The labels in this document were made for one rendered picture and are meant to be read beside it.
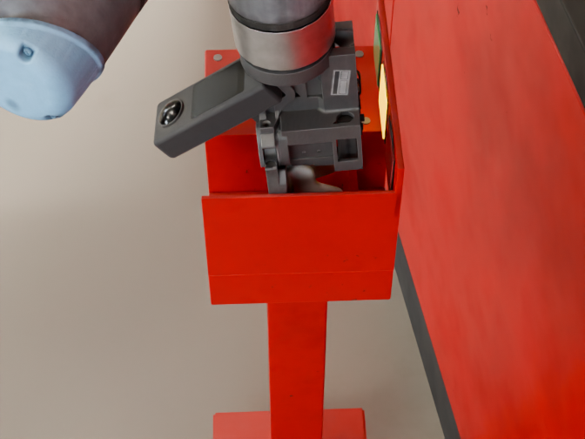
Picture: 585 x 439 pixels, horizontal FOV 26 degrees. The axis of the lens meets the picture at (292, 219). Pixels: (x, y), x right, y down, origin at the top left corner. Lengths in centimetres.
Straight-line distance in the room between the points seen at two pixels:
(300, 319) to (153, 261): 73
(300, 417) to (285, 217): 46
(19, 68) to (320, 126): 27
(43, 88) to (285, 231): 32
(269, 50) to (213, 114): 9
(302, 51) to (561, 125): 30
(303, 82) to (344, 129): 6
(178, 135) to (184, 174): 110
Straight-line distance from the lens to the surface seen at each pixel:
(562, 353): 122
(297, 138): 98
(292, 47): 90
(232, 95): 96
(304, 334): 130
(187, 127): 98
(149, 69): 226
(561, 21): 110
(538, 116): 118
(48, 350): 191
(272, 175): 100
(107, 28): 82
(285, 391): 139
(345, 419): 169
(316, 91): 97
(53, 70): 79
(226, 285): 110
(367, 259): 108
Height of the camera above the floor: 159
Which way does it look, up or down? 52 degrees down
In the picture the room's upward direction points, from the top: straight up
